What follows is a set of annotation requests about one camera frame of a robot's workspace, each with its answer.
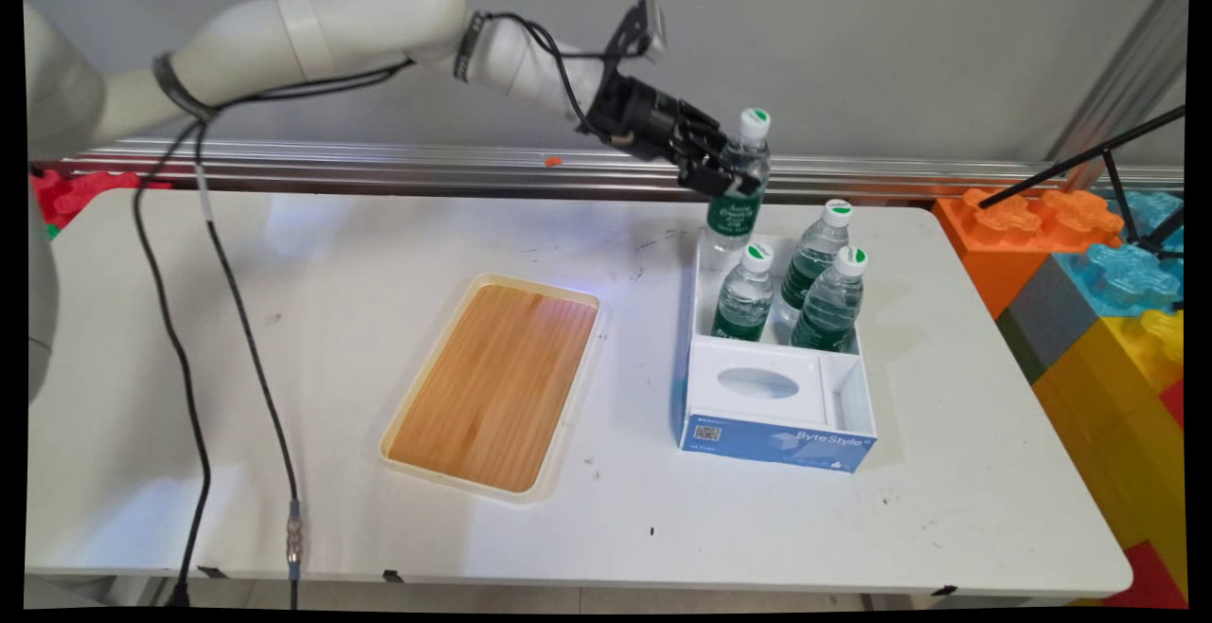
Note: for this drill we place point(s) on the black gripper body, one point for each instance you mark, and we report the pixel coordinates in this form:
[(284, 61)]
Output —
[(639, 116)]

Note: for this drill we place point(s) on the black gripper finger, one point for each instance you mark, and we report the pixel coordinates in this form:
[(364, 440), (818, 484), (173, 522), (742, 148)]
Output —
[(720, 183), (708, 126)]

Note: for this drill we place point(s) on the green label water bottle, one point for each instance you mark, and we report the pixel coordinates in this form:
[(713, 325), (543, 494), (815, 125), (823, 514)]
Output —
[(734, 221), (814, 258), (831, 311), (746, 306)]

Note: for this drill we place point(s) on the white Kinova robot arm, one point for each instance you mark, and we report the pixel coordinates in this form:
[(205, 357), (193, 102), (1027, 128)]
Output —
[(331, 22)]

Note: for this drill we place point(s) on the white and blue cardboard box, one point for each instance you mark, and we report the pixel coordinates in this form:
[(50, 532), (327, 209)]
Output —
[(772, 391)]

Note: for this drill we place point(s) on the orange foam block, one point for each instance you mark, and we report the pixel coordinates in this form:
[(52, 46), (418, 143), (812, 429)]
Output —
[(999, 240)]

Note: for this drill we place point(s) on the cream tray with wooden base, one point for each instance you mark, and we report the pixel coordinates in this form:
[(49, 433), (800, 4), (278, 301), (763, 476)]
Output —
[(497, 386)]

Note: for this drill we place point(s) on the grey foam block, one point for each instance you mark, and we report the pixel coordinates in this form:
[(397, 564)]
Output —
[(1051, 320)]

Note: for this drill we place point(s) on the black tripod stand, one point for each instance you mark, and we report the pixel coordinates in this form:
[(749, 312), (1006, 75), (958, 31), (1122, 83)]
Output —
[(1122, 187)]

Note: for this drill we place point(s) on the light blue foam block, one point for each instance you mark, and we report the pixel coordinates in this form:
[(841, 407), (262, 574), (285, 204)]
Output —
[(1122, 273)]

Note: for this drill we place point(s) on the giant colourful toy bricks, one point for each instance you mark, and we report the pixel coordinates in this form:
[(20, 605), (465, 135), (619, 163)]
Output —
[(1122, 415)]

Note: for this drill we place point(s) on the red foam floor block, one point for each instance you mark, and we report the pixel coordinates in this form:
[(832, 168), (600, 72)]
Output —
[(1150, 580)]

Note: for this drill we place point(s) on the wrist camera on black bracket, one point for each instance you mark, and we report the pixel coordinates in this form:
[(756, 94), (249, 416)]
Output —
[(639, 26)]

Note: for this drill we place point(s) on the aluminium rail along wall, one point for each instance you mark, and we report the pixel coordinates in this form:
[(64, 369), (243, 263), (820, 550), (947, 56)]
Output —
[(426, 164)]

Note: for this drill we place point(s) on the aluminium frame post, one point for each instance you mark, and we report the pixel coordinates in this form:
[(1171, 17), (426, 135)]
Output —
[(1131, 64)]

